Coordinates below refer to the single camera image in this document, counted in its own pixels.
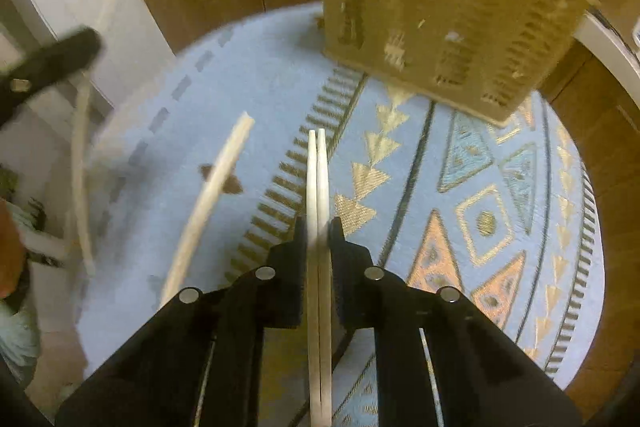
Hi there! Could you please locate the blue patterned rug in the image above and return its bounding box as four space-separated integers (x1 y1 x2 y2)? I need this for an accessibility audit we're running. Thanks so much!
79 4 602 426

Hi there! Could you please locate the beige slotted utensil basket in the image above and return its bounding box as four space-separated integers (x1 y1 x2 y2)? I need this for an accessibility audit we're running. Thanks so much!
322 0 597 126

